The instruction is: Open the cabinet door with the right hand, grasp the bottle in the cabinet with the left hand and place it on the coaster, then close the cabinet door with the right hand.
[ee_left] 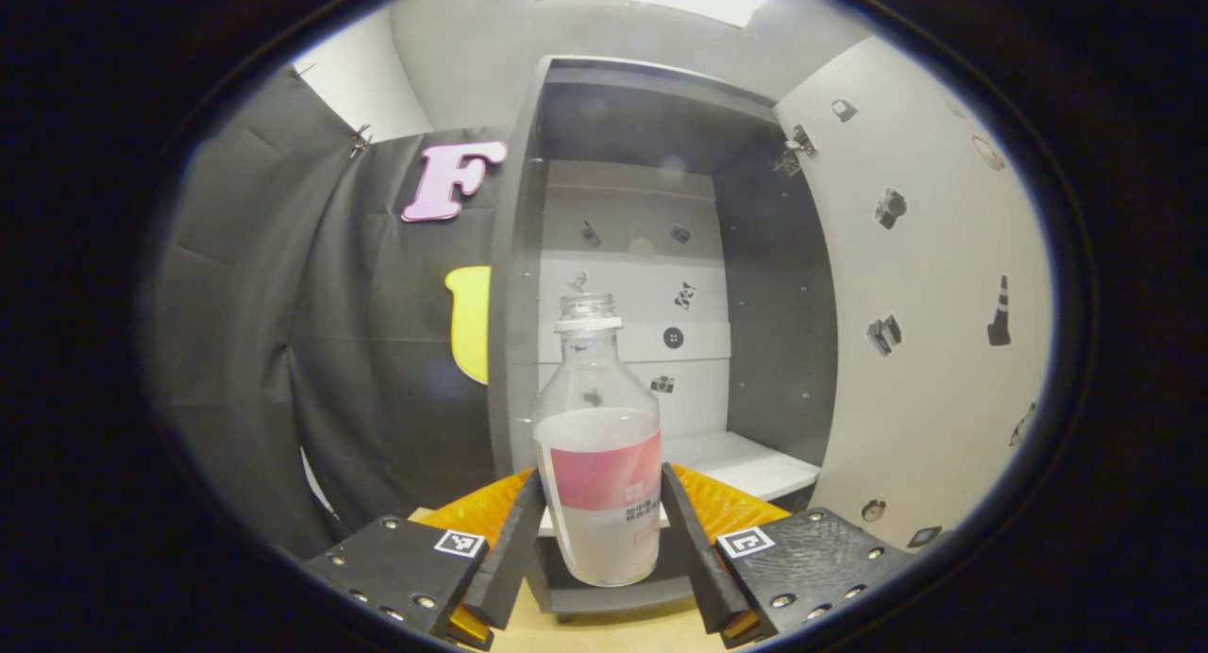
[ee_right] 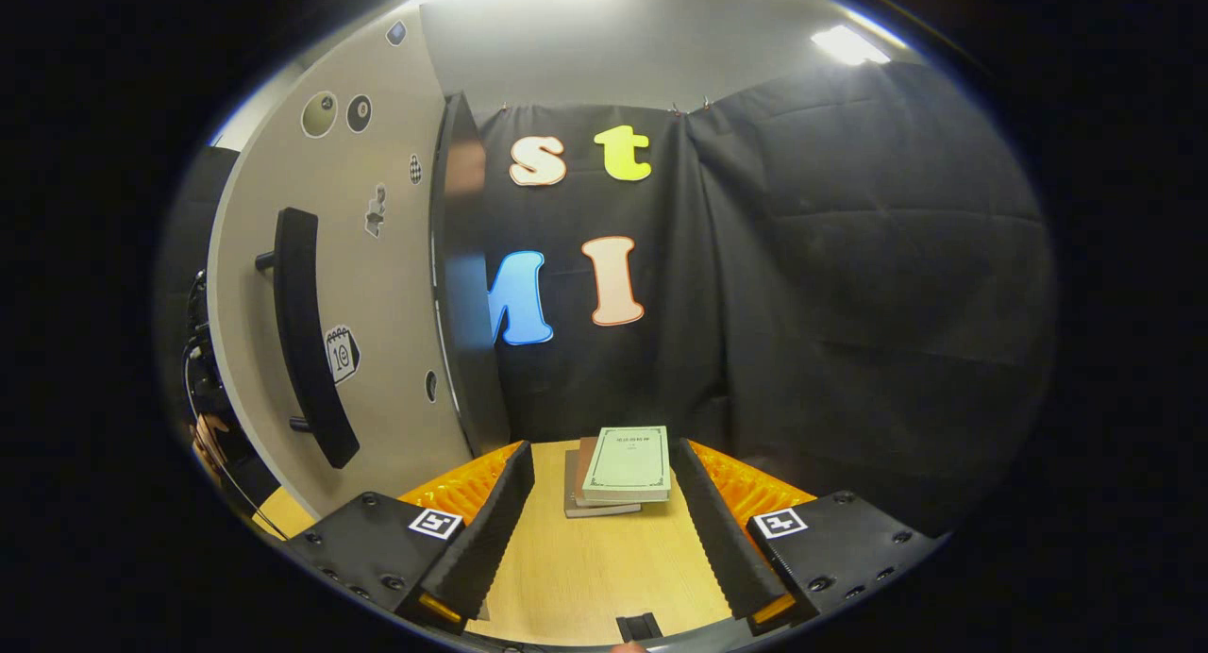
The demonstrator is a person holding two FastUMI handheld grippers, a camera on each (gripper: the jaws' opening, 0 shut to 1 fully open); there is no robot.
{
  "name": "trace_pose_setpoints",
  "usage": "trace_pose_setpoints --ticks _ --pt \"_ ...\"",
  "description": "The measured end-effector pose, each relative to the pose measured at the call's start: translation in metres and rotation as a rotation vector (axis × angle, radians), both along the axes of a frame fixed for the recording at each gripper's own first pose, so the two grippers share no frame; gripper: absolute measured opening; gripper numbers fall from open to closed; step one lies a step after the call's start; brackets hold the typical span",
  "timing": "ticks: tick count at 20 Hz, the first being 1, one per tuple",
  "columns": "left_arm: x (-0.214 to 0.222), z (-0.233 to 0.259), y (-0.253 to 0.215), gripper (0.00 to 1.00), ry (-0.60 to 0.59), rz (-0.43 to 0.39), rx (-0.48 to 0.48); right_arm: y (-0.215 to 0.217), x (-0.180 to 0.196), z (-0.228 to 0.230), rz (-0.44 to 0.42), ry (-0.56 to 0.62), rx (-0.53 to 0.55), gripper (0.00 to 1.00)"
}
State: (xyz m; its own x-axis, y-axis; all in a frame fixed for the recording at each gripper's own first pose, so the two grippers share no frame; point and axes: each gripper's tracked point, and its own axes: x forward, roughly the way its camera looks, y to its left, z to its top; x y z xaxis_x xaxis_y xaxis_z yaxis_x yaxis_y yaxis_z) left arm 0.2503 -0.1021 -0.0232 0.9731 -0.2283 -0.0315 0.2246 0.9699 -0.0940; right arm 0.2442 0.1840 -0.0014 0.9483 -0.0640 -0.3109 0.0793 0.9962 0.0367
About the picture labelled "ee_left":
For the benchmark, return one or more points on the clear bottle with pink label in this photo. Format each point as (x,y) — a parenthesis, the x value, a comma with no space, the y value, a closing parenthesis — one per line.
(604,483)

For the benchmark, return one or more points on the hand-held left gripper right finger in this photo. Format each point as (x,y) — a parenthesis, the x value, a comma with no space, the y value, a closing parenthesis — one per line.
(694,549)

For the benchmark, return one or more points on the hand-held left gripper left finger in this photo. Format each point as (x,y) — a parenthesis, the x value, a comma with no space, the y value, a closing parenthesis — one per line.
(514,559)

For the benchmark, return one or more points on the black backdrop cloth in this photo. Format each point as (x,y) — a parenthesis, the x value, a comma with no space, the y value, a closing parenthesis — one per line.
(264,370)

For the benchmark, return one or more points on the white cabinet door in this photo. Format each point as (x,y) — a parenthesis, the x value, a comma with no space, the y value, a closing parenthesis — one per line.
(934,285)

